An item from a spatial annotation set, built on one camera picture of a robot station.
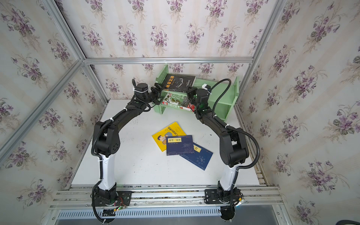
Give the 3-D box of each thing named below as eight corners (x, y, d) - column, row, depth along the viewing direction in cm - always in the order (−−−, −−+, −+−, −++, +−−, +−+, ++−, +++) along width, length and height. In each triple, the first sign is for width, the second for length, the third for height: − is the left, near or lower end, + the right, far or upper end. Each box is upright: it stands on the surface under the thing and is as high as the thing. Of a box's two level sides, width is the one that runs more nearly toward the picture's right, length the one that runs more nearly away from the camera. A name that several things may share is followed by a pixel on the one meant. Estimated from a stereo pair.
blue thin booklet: (180, 155, 91) (180, 154, 90) (189, 141, 98) (190, 139, 96) (204, 170, 85) (205, 169, 84) (212, 154, 92) (213, 152, 91)
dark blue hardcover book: (166, 155, 90) (166, 154, 88) (166, 138, 99) (165, 136, 96) (194, 153, 92) (195, 151, 90) (191, 136, 100) (191, 134, 98)
